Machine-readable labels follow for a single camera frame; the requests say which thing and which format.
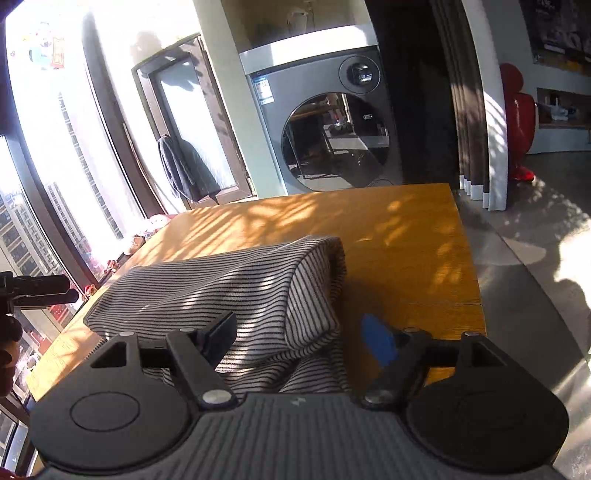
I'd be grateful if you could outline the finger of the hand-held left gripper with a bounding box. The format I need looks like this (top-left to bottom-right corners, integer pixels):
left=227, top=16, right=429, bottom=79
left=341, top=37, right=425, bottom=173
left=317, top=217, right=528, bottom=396
left=13, top=274, right=80, bottom=307

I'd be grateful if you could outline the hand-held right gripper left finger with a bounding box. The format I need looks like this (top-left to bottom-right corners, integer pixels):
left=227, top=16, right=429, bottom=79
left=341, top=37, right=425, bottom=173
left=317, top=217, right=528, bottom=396
left=90, top=311, right=238, bottom=410

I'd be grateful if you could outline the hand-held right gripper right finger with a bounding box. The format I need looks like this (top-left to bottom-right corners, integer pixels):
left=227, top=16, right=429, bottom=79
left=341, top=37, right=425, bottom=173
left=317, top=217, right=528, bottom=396
left=361, top=314, right=503, bottom=410

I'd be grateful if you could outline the grey striped garment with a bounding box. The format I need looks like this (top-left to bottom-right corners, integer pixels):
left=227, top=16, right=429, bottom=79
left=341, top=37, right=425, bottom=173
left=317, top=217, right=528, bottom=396
left=83, top=235, right=352, bottom=396

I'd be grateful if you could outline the person's left hand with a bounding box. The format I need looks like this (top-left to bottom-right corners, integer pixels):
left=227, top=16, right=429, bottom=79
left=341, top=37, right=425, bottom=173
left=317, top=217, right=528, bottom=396
left=0, top=314, right=22, bottom=398

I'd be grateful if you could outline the dark grey hanging towel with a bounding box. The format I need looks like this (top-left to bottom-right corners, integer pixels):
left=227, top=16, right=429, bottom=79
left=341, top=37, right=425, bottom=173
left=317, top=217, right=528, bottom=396
left=157, top=135, right=197, bottom=200

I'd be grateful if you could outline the brown framed glass door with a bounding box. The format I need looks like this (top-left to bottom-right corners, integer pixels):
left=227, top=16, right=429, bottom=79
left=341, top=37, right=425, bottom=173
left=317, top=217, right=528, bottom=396
left=131, top=32, right=256, bottom=209

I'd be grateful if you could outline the grey front-load washing machine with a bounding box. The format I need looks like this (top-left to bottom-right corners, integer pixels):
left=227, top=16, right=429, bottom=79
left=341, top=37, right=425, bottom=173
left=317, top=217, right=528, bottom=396
left=246, top=39, right=405, bottom=195

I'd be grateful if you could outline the colourful window sticker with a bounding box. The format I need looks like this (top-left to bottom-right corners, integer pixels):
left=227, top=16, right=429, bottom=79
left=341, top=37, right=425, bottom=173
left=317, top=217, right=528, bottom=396
left=27, top=21, right=66, bottom=71

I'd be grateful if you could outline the dark brown curtain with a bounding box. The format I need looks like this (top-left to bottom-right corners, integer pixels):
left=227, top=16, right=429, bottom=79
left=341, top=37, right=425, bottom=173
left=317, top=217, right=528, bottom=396
left=427, top=0, right=493, bottom=212

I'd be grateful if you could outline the red chair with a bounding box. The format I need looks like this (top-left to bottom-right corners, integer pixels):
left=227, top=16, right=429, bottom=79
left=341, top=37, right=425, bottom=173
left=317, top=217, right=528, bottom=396
left=499, top=63, right=539, bottom=182

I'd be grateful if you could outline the dark television screen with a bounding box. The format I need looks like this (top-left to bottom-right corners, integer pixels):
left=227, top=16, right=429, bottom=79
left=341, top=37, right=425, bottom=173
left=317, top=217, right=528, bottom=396
left=531, top=0, right=591, bottom=66

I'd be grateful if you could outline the wall shelf niche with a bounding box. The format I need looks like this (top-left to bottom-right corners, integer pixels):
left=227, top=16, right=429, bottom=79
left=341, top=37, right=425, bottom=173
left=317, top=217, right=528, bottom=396
left=536, top=87, right=591, bottom=131

